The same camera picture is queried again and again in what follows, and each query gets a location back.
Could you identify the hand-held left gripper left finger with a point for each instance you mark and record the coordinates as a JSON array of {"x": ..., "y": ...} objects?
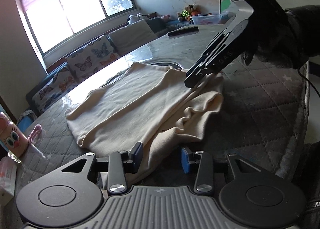
[{"x": 137, "y": 156}]

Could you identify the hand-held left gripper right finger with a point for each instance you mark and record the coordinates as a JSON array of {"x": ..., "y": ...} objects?
[{"x": 186, "y": 161}]

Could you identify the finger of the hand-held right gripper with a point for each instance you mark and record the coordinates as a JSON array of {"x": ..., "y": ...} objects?
[
  {"x": 220, "y": 59},
  {"x": 212, "y": 44}
]

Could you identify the cream garment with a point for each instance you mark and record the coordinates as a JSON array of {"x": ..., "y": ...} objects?
[{"x": 130, "y": 104}]

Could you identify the person's right forearm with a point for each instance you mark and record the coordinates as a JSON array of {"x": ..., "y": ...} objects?
[{"x": 308, "y": 26}]

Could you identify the person's right hand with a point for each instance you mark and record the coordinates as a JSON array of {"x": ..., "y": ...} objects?
[{"x": 280, "y": 49}]

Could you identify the clear plastic storage box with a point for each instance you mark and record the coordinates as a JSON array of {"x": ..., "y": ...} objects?
[{"x": 212, "y": 18}]

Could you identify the black remote control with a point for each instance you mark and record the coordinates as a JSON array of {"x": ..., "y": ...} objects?
[{"x": 183, "y": 30}]

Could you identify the brown teddy bear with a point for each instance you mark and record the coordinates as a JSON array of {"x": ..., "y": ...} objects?
[{"x": 187, "y": 11}]

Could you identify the pink plush toy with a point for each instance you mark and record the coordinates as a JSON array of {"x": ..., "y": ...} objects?
[{"x": 166, "y": 16}]

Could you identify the grey quilted star table cover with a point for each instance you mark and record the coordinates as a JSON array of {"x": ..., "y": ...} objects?
[{"x": 257, "y": 109}]

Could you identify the beige cushion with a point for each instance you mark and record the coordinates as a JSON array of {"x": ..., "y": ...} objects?
[{"x": 132, "y": 36}]

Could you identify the white plush toy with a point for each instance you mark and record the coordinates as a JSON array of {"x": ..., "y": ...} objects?
[{"x": 136, "y": 18}]

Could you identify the butterfly print cushion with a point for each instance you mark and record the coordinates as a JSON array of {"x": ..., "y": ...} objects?
[
  {"x": 51, "y": 89},
  {"x": 92, "y": 56}
]

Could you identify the dark blue sofa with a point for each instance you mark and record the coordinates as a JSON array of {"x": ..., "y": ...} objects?
[{"x": 32, "y": 96}]

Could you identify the pink cartoon face bottle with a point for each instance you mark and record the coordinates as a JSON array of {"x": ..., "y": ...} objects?
[{"x": 11, "y": 134}]

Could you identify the white tissue box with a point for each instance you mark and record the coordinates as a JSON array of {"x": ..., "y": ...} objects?
[{"x": 7, "y": 176}]

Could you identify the window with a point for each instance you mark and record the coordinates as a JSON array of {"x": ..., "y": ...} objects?
[{"x": 75, "y": 11}]

